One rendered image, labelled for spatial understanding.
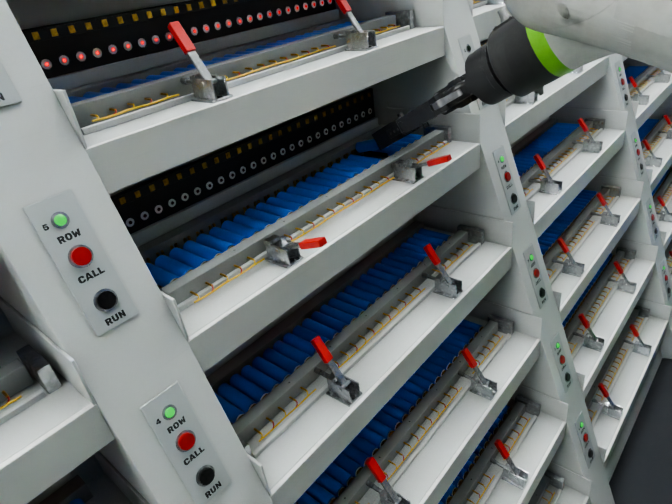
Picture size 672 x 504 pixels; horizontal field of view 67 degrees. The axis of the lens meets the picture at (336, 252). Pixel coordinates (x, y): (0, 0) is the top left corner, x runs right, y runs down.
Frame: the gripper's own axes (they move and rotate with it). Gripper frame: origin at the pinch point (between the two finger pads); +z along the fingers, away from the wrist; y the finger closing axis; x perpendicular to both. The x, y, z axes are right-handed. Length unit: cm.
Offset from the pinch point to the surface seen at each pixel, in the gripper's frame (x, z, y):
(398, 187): 7.5, -2.1, 8.5
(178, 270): 2.1, 4.5, 41.5
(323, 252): 8.9, -3.4, 27.9
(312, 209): 3.8, 0.1, 23.2
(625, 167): 39, 1, -83
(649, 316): 85, 13, -82
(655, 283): 75, 7, -83
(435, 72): -5.4, -3.0, -12.9
